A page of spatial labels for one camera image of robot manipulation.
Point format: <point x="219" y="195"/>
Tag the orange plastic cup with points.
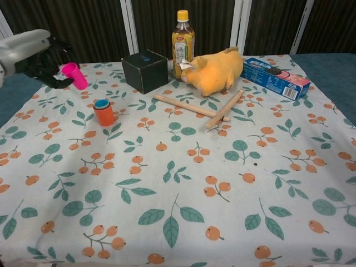
<point x="104" y="118"/>

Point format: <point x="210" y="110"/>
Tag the teal blue table cover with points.
<point x="328" y="75"/>

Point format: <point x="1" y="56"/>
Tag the yellow plush toy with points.
<point x="217" y="71"/>

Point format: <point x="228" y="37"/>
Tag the light blue plastic cup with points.
<point x="96" y="104"/>

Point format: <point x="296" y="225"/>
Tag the yellow-capped tea bottle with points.
<point x="182" y="47"/>

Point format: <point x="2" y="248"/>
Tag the floral tablecloth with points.
<point x="178" y="180"/>

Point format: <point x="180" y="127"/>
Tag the pink plastic cup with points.
<point x="76" y="76"/>

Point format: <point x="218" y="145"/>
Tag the dark folding screen panel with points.
<point x="272" y="25"/>
<point x="91" y="30"/>
<point x="155" y="25"/>
<point x="333" y="25"/>

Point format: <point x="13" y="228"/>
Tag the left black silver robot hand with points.
<point x="25" y="47"/>

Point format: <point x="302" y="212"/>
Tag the blue cookie box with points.
<point x="275" y="79"/>

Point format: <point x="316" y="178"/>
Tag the black cardboard box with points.
<point x="146" y="72"/>

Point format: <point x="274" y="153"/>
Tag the long wooden stick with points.
<point x="183" y="105"/>

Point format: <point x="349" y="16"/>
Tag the short wooden stick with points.
<point x="226" y="107"/>

